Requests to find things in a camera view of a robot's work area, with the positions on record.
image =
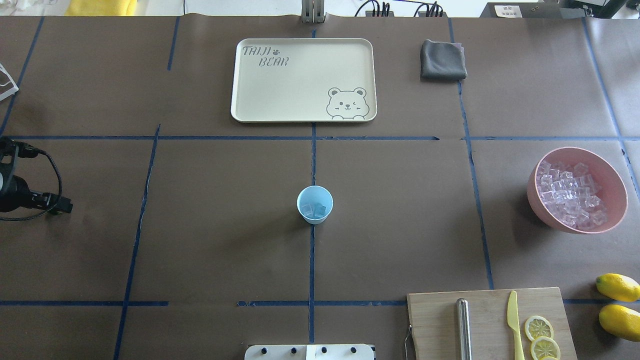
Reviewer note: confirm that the steel muddler black tip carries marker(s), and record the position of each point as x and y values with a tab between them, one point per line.
464	329

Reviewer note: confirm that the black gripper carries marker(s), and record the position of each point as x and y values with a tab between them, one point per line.
15	192

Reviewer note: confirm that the aluminium frame post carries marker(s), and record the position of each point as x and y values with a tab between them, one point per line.
313	11

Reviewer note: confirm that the grey box on table edge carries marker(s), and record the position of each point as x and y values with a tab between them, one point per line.
545	9

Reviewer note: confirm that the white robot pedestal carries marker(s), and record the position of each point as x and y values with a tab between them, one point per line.
341	351

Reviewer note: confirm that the lemon slice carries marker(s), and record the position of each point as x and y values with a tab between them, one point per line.
544	347
537	327

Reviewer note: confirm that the whole lemon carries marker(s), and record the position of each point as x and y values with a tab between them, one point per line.
620	321
618	287

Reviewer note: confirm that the yellow plastic knife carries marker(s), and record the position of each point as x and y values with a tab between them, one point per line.
512	319

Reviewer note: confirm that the wooden cutting board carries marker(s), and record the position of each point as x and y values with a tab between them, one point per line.
433	317

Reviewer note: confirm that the pile of clear ice cubes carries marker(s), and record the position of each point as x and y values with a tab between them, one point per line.
314	211

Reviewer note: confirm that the pink bowl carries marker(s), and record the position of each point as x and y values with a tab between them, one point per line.
577	191

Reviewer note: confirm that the yellow microfiber cloth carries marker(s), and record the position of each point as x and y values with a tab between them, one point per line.
95	8

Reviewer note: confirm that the cream bear tray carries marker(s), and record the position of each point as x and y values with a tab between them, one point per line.
304	80

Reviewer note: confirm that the dark grey folded cloth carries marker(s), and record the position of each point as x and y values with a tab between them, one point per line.
442	61

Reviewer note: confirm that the light blue plastic cup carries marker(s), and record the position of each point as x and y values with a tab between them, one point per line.
313	194

